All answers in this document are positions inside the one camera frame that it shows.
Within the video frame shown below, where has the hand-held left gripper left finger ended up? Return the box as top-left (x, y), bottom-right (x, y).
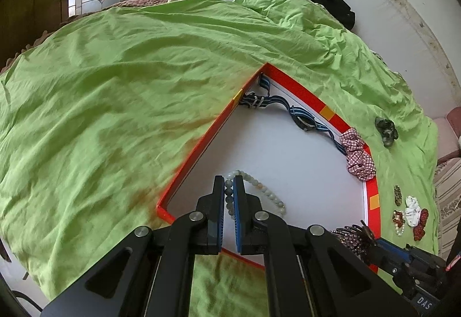
top-left (41, 176), bottom-right (226, 317)

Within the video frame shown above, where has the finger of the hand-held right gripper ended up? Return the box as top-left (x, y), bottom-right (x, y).
top-left (367, 239), bottom-right (413, 272)

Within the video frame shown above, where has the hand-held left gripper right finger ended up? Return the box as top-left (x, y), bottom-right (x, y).
top-left (232, 176), bottom-right (415, 317)

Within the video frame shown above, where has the brown beaded hair claw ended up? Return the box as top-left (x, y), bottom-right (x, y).
top-left (331, 224), bottom-right (377, 260)

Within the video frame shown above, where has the white cherry print scrunchie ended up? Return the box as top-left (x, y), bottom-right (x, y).
top-left (404, 195), bottom-right (422, 227)

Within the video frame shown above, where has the jade bead bracelet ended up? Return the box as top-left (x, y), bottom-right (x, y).
top-left (223, 169), bottom-right (288, 220)

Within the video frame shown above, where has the red shallow tray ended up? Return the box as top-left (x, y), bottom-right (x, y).
top-left (156, 62), bottom-right (382, 274)

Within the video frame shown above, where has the red polka dot scrunchie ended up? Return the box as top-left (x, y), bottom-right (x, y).
top-left (413, 208), bottom-right (430, 241)

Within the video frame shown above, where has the striped sofa cover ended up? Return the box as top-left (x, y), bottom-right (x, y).
top-left (434, 158), bottom-right (461, 256)

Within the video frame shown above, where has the red plaid scrunchie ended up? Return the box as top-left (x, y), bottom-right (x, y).
top-left (340, 128), bottom-right (377, 181)

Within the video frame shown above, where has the dark green scrunchie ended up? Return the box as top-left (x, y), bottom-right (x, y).
top-left (375, 116), bottom-right (399, 148)

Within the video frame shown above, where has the green bed sheet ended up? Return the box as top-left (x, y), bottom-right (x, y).
top-left (0, 0), bottom-right (440, 317)

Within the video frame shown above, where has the white red sleeved cable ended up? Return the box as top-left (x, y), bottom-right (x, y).
top-left (445, 248), bottom-right (461, 272)

